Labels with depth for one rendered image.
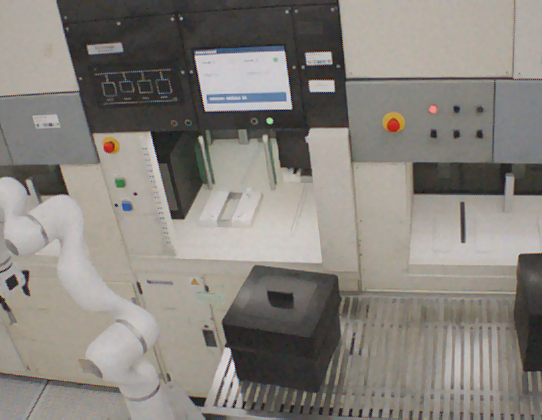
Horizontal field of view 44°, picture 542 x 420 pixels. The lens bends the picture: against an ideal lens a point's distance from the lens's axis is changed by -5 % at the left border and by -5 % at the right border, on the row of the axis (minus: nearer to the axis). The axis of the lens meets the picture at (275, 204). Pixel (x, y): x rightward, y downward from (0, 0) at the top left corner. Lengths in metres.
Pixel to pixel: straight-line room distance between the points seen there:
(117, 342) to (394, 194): 1.00
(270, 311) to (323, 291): 0.18
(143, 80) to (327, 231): 0.77
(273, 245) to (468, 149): 0.84
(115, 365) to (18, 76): 1.09
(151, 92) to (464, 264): 1.20
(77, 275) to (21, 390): 1.84
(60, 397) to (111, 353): 1.66
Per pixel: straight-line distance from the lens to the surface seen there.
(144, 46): 2.23
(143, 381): 2.00
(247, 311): 2.13
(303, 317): 2.09
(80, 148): 2.51
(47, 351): 3.37
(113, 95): 2.35
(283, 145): 2.87
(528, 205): 2.78
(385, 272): 2.50
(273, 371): 2.20
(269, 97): 2.18
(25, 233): 1.85
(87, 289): 1.89
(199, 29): 2.15
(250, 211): 2.76
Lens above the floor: 2.43
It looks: 33 degrees down
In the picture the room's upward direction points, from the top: 9 degrees counter-clockwise
